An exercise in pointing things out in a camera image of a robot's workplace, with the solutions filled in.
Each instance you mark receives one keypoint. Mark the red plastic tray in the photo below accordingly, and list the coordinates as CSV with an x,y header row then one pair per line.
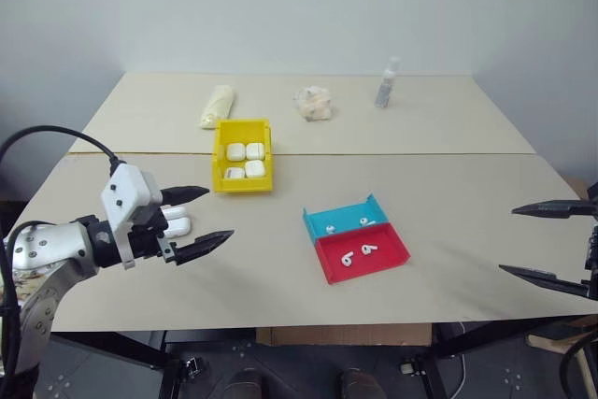
x,y
390,252

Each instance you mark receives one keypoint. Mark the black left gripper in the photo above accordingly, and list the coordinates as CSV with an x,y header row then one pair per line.
x,y
145,242

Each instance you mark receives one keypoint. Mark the blue plastic tray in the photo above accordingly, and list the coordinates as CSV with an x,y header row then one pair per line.
x,y
341,217

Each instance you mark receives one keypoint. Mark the black metal table leg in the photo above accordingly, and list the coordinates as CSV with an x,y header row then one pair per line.
x,y
154,359
439,361

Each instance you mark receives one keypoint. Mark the yellow plastic bin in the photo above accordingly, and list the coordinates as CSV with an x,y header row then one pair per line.
x,y
240,130

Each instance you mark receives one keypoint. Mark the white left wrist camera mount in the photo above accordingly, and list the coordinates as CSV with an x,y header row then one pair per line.
x,y
121,189

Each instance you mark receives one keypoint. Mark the crumpled clear plastic bag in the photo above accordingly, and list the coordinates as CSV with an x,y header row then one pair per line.
x,y
314,104

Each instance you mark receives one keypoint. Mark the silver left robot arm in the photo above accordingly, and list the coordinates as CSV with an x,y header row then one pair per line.
x,y
51,240

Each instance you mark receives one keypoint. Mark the white earbud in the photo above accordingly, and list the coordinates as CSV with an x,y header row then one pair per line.
x,y
331,230
366,221
347,260
369,249

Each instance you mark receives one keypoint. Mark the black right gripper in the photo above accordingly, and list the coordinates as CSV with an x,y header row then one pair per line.
x,y
593,249

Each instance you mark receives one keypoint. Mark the brown cardboard sheet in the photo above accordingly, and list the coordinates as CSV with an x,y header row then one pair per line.
x,y
343,335

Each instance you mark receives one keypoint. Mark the clear spray bottle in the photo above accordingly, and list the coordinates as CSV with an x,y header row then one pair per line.
x,y
384,90

